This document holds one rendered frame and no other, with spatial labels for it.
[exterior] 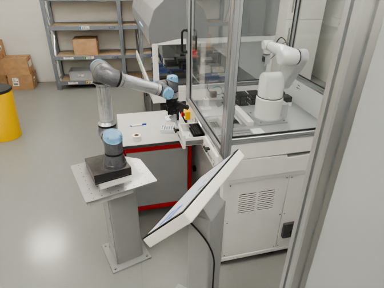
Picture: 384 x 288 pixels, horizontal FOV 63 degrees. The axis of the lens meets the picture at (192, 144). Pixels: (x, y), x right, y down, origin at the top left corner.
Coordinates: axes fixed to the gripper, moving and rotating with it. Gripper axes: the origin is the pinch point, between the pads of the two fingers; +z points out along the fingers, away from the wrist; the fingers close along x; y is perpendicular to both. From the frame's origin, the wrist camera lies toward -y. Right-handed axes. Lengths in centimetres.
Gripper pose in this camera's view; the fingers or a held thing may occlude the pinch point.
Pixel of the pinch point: (177, 122)
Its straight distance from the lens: 229.2
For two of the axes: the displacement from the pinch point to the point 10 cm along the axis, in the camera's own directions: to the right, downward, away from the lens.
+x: 2.4, 4.8, -8.5
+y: -9.7, 1.3, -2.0
